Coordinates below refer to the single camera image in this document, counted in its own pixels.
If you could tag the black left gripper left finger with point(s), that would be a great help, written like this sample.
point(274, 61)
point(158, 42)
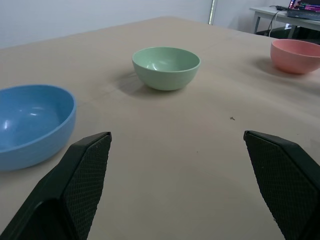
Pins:
point(75, 185)

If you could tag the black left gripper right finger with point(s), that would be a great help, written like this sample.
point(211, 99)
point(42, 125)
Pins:
point(285, 180)

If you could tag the blue bowl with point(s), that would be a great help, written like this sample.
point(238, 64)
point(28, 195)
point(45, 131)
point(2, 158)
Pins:
point(32, 130)

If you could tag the red bowl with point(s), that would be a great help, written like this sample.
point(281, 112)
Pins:
point(295, 56)

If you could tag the green bowl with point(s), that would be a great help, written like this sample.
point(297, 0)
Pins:
point(166, 68)

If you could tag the white desk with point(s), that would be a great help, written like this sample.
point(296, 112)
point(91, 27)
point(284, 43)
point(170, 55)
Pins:
point(268, 12)

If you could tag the open laptop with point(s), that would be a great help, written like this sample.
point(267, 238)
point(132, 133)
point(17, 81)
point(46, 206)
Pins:
point(303, 8)

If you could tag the white vertical pole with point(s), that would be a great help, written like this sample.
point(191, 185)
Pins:
point(212, 11)

